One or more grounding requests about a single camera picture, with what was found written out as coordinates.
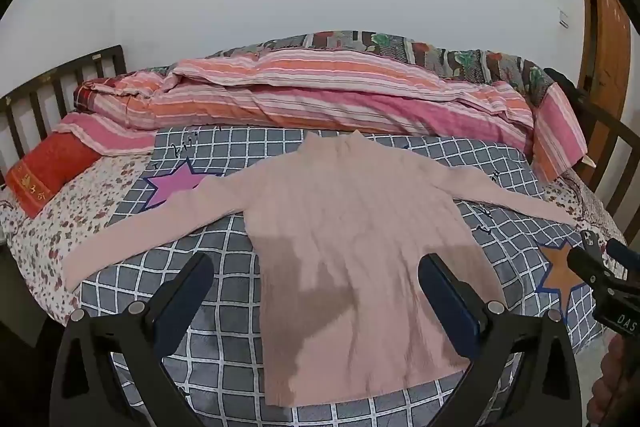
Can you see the grey checked star blanket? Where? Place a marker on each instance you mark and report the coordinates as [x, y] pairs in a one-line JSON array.
[[225, 247]]

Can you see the dark wooden headboard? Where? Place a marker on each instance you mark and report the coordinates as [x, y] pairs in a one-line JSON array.
[[65, 74]]

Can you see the wooden door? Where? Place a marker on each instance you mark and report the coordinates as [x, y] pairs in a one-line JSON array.
[[607, 47]]

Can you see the dark wooden footboard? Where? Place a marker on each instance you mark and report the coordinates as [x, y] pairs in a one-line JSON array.
[[610, 132]]

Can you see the red embroidered pillow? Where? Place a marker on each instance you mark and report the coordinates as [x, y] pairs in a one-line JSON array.
[[50, 167]]

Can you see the pink ribbed sweater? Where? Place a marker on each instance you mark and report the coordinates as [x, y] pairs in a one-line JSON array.
[[350, 232]]

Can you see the person's right hand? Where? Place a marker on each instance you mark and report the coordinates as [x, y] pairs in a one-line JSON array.
[[607, 387]]

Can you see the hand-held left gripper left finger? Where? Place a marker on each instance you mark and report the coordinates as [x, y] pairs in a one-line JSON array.
[[185, 302]]

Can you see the pink orange striped quilt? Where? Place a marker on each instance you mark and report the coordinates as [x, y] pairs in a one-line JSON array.
[[325, 97]]

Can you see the red plaid cloth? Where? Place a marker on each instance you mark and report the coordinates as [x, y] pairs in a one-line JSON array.
[[92, 94]]

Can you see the floral bed sheet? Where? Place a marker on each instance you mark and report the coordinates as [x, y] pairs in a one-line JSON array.
[[75, 227]]

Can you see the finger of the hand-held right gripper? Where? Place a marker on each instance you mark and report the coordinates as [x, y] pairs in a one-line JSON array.
[[622, 252], [592, 269]]

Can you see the white wall switch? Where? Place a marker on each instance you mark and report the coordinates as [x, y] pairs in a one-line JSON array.
[[564, 19]]

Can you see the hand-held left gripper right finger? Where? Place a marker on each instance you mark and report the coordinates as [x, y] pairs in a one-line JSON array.
[[445, 302]]

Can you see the dark floral patchwork quilt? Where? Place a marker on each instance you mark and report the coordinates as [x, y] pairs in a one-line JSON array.
[[450, 57]]

